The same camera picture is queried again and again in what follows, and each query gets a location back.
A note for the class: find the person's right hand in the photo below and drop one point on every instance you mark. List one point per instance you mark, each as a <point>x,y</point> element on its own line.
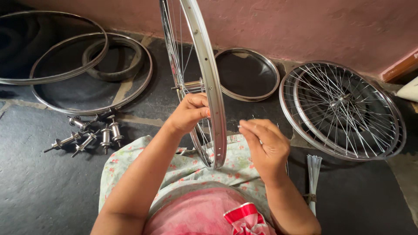
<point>269,150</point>

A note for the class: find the person's left hand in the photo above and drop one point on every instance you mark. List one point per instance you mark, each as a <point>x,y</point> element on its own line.
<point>184,117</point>

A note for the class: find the partly spoked bicycle wheel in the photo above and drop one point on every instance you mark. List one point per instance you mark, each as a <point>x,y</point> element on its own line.
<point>209,75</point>

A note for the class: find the fully spoked bicycle wheel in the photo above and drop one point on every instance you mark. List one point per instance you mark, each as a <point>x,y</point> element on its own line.
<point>339,101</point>
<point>287,114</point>

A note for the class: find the floral light green garment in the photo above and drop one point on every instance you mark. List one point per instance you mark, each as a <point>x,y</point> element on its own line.
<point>183,166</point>

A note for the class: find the large bare steel rim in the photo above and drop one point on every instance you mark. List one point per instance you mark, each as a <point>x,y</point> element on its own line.
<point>98,58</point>
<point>145,83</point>

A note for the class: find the tied bundle of steel spokes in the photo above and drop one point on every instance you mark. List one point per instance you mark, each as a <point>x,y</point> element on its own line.
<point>313,179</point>

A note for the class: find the small bare steel rim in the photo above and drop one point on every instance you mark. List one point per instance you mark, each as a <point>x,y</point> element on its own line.
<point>276,81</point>

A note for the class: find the chrome wheel hub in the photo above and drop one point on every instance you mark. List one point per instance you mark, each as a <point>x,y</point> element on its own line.
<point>105,138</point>
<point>116,132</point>
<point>79,123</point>
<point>84,143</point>
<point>63,142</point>

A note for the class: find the red white striped plastic bag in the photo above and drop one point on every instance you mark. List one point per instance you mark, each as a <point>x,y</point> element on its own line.
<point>243,218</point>

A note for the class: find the dark wheel hub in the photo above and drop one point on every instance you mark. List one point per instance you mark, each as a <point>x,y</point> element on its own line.
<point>103,115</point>

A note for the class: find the black rubber tyre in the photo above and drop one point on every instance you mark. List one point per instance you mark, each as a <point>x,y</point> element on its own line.
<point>114,75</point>

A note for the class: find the pink cloth scarf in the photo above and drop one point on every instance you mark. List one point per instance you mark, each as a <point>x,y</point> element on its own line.
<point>196,212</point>

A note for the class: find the white rounded object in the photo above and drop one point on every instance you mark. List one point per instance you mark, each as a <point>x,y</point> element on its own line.
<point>410,90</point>

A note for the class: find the wooden door frame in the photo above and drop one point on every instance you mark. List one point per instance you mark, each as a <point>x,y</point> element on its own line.
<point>400,68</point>

